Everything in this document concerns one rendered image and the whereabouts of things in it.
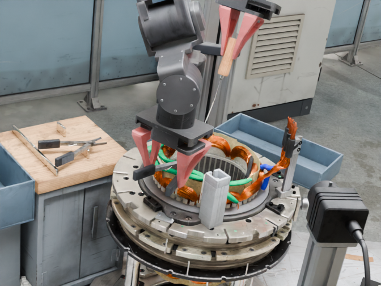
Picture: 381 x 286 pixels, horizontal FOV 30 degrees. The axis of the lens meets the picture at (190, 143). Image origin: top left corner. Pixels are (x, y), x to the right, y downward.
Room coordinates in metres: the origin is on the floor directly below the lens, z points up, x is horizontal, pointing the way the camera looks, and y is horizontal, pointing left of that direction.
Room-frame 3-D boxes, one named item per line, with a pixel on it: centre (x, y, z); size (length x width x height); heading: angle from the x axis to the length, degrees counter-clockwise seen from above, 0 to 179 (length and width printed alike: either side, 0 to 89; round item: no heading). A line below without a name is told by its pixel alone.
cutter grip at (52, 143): (1.11, 0.25, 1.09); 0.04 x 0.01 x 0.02; 116
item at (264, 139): (1.30, -0.18, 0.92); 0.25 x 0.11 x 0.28; 60
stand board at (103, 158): (1.15, 0.23, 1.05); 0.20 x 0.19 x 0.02; 131
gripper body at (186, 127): (0.94, 0.03, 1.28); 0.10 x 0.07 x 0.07; 61
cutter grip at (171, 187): (0.90, 0.02, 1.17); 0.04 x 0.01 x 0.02; 164
